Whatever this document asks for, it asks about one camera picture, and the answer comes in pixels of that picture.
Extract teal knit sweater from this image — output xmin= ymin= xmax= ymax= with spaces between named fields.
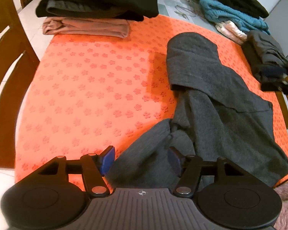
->
xmin=197 ymin=0 xmax=270 ymax=35

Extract wooden chair with slatted back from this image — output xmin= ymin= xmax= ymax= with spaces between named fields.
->
xmin=0 ymin=0 xmax=40 ymax=168

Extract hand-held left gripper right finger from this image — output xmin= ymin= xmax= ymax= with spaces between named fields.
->
xmin=168 ymin=147 xmax=245 ymax=198

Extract folded pink garment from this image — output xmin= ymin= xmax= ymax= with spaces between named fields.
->
xmin=43 ymin=17 xmax=130 ymax=39

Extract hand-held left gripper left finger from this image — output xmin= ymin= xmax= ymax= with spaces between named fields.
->
xmin=38 ymin=146 xmax=116 ymax=198

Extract grey cable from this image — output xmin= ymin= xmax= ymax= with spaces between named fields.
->
xmin=175 ymin=5 xmax=197 ymax=17

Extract white and pink garment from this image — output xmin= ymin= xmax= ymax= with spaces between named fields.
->
xmin=215 ymin=21 xmax=247 ymax=45

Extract crumpled charcoal garment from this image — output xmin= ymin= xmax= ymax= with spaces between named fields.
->
xmin=242 ymin=30 xmax=288 ymax=91

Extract grey hooded fleece garment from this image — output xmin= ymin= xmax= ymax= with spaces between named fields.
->
xmin=106 ymin=32 xmax=288 ymax=188

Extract checkered leaf-print tablecloth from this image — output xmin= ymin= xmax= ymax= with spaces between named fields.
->
xmin=156 ymin=0 xmax=221 ymax=33

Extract orange flower-patterned mat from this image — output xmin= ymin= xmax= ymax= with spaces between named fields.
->
xmin=14 ymin=14 xmax=288 ymax=190

